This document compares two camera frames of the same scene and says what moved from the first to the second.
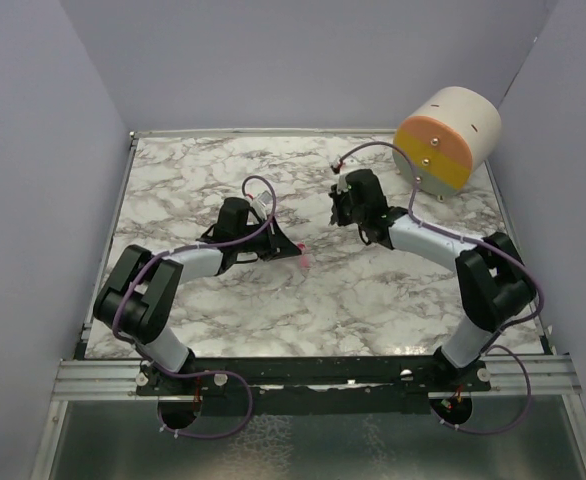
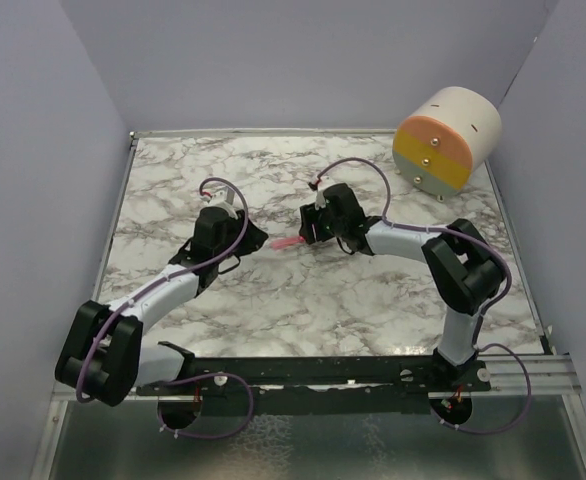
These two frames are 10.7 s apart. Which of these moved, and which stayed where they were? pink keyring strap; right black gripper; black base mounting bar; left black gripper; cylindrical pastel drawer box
Moved: right black gripper; left black gripper; pink keyring strap
Stayed: cylindrical pastel drawer box; black base mounting bar
